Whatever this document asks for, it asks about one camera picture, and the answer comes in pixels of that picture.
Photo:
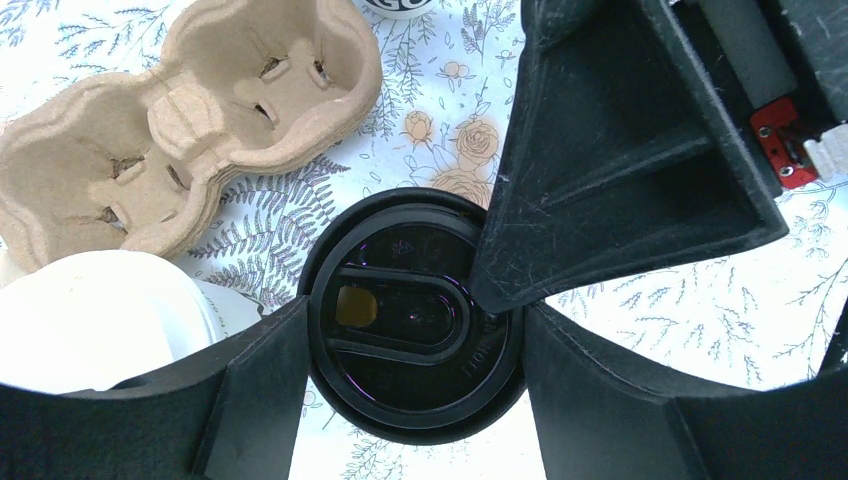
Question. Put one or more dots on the white coffee lid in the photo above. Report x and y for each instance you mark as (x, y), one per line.
(92, 320)

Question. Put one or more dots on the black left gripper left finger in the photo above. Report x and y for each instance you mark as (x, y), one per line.
(229, 411)

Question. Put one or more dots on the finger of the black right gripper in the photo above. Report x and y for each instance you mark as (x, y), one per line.
(627, 151)

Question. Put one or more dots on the stack of brown cup carriers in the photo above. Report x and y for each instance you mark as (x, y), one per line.
(138, 161)

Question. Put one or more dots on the floral tablecloth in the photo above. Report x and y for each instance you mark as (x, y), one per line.
(760, 320)

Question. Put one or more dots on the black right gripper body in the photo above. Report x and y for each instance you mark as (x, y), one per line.
(780, 71)

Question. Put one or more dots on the white paper coffee cup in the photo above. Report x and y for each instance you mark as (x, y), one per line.
(228, 311)

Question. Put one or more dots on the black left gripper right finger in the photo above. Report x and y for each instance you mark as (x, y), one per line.
(605, 412)

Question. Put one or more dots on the black coffee lid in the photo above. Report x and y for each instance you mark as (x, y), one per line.
(399, 347)

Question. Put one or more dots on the stack of black paper cups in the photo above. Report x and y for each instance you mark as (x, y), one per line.
(400, 9)

